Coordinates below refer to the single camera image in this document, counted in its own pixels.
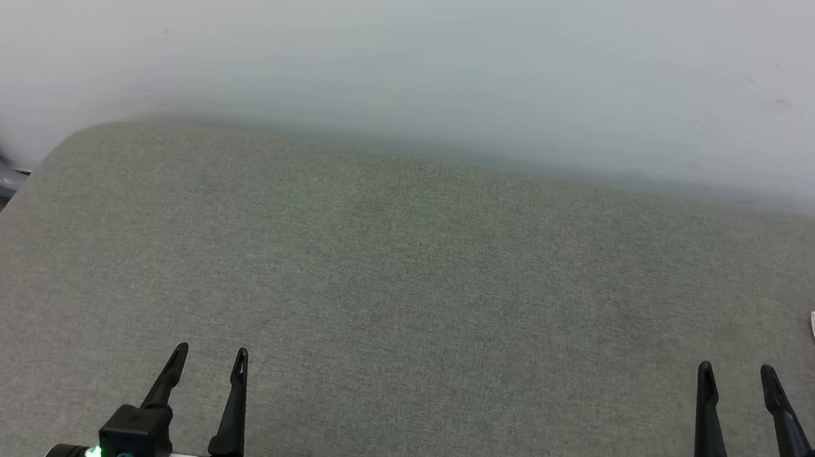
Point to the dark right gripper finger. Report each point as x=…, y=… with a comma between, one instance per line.
x=714, y=442
x=787, y=435

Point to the grey fabric sofa seat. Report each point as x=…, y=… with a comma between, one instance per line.
x=408, y=297

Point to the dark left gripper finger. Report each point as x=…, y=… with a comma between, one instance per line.
x=234, y=415
x=168, y=381

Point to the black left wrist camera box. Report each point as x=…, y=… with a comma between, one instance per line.
x=136, y=431

